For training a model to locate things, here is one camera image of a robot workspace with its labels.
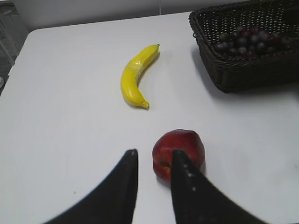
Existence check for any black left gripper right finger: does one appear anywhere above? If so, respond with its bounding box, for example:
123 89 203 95
171 150 265 224

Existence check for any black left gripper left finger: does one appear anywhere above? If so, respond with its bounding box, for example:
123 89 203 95
47 149 138 224

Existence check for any dark purple grape bunch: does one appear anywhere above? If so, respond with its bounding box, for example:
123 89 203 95
214 26 291 57

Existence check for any black wicker basket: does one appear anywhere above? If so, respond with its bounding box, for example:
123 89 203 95
189 0 299 92

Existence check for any red apple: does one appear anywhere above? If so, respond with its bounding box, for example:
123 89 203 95
152 129 205 182

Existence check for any yellow banana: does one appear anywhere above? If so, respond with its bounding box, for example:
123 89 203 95
121 44 160 110

